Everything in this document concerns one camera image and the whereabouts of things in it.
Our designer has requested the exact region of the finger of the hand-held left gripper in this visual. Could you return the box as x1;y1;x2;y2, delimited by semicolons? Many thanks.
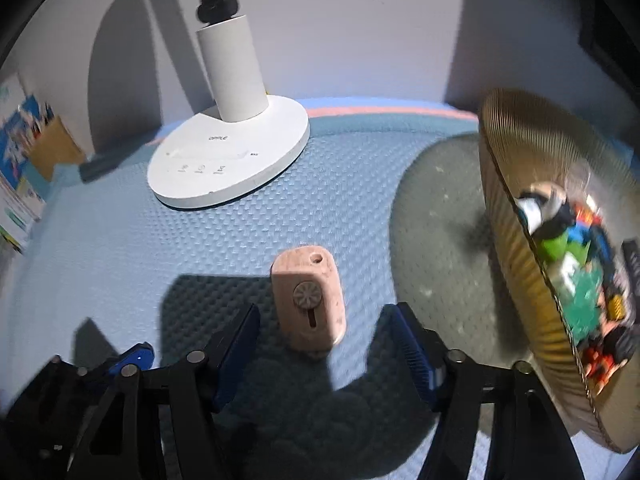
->
106;341;156;377

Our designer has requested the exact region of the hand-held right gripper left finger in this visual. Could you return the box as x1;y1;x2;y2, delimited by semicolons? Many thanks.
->
70;302;262;480

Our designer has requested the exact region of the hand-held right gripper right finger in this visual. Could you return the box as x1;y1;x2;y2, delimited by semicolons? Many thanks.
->
382;302;586;480

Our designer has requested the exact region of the pink pencil sharpener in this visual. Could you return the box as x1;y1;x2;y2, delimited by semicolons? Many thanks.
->
271;245;347;352

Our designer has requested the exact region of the heap of small colourful toys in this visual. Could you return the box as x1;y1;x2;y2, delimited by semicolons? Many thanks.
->
515;182;640;393

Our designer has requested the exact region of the ribbed brown bowl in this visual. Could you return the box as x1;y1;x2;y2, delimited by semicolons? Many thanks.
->
477;87;640;453

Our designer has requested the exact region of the blue textured mat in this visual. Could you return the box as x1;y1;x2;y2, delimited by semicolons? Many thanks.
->
0;95;640;480

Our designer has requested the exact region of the white desk lamp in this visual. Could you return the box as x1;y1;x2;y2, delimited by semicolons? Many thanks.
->
146;0;311;210

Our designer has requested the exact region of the brown cardboard box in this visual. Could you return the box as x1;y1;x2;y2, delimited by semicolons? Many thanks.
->
25;115;90;181

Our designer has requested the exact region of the colourful box at left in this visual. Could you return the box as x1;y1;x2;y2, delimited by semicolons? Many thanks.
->
0;72;56;253

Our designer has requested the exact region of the black monitor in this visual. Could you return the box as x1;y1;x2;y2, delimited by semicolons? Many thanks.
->
565;0;640;81

